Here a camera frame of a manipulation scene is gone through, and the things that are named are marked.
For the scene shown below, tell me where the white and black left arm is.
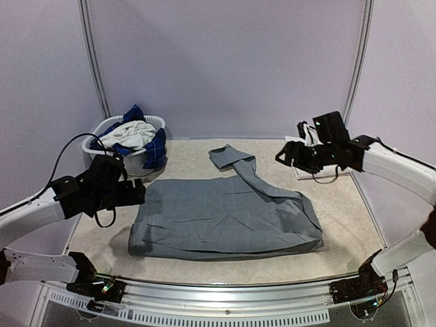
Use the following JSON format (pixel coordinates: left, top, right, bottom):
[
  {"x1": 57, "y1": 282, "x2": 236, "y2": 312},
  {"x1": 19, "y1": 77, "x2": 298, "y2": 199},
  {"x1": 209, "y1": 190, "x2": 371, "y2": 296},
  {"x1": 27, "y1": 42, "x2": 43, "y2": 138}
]
[{"x1": 1, "y1": 155, "x2": 146, "y2": 296}]

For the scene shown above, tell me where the white garment in basket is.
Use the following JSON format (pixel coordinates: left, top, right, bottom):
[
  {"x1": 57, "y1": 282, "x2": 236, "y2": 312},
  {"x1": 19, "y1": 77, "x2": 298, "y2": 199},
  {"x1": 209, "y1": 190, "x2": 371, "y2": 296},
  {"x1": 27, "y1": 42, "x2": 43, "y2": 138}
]
[{"x1": 99, "y1": 121, "x2": 157, "y2": 151}]

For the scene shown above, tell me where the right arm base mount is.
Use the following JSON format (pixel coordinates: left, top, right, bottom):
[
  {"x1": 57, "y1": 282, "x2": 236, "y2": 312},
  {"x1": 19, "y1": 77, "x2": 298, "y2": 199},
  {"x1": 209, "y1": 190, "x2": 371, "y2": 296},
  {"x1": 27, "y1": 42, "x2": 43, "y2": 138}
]
[{"x1": 329, "y1": 272, "x2": 390, "y2": 320}]

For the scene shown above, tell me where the blue plaid garment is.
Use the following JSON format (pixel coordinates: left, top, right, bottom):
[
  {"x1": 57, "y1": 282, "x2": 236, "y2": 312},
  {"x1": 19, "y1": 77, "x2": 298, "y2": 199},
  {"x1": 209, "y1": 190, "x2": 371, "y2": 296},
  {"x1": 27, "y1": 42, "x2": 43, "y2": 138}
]
[{"x1": 82, "y1": 104, "x2": 166, "y2": 176}]

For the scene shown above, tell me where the aluminium front rail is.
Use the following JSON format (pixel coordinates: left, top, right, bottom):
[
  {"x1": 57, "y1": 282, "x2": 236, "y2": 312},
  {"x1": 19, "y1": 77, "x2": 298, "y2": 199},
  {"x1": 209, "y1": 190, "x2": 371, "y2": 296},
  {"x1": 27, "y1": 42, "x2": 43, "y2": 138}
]
[{"x1": 30, "y1": 262, "x2": 420, "y2": 327}]

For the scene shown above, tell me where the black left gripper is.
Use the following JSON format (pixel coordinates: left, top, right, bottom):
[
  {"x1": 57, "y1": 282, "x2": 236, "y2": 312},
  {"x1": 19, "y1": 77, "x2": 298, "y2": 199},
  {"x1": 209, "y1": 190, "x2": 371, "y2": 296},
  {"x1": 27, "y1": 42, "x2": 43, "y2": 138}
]
[{"x1": 92, "y1": 178, "x2": 146, "y2": 212}]

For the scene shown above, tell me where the grey garment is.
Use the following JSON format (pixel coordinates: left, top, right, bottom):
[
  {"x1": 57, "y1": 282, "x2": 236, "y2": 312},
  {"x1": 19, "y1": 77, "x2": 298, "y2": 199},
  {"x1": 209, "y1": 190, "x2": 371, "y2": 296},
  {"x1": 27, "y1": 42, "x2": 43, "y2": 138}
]
[{"x1": 128, "y1": 145, "x2": 324, "y2": 261}]

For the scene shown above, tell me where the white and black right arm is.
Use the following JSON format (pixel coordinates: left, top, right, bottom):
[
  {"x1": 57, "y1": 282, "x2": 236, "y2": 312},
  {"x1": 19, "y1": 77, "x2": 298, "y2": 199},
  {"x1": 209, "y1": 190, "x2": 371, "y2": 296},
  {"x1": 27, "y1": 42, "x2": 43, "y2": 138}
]
[{"x1": 275, "y1": 136, "x2": 435, "y2": 297}]

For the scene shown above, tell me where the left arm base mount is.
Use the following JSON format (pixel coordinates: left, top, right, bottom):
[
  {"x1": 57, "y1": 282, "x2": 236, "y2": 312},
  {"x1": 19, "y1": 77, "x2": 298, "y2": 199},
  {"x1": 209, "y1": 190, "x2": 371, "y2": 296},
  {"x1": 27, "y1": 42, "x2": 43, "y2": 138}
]
[{"x1": 66, "y1": 276, "x2": 127, "y2": 313}]

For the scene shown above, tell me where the left aluminium corner post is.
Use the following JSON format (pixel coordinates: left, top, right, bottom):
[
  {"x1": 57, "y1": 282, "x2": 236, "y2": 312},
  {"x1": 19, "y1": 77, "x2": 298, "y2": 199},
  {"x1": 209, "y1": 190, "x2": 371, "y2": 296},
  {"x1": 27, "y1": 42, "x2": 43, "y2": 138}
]
[{"x1": 78, "y1": 0, "x2": 111, "y2": 119}]

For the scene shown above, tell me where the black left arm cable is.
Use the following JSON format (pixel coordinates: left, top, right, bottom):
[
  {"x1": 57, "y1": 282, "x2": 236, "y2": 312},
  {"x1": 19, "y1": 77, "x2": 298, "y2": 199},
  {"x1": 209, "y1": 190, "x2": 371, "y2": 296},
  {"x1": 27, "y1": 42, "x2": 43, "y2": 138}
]
[{"x1": 0, "y1": 132, "x2": 129, "y2": 228}]

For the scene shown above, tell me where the right aluminium corner post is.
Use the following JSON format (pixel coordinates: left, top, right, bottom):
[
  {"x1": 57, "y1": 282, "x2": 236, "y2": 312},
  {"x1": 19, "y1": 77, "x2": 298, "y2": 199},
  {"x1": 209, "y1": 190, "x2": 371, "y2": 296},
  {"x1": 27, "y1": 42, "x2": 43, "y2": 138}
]
[{"x1": 333, "y1": 0, "x2": 375, "y2": 146}]

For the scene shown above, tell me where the aluminium corner post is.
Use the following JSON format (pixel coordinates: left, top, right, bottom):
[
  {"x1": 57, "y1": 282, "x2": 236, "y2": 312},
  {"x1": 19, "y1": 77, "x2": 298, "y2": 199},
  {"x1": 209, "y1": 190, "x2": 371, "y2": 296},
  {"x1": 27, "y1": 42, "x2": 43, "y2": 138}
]
[
  {"x1": 78, "y1": 0, "x2": 111, "y2": 119},
  {"x1": 333, "y1": 0, "x2": 375, "y2": 146}
]

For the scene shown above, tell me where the white and green raglan shirt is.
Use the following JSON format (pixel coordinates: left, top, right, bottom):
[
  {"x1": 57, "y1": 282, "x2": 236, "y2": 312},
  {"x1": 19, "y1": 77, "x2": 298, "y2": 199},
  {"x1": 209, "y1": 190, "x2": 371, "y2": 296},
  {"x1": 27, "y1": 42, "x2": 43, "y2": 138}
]
[{"x1": 284, "y1": 135, "x2": 352, "y2": 181}]

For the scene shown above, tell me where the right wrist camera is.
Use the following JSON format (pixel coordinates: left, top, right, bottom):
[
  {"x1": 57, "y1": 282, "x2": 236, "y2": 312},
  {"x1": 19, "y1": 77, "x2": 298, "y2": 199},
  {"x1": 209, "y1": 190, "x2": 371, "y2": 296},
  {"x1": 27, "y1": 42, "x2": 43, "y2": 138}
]
[{"x1": 297, "y1": 111, "x2": 350, "y2": 146}]

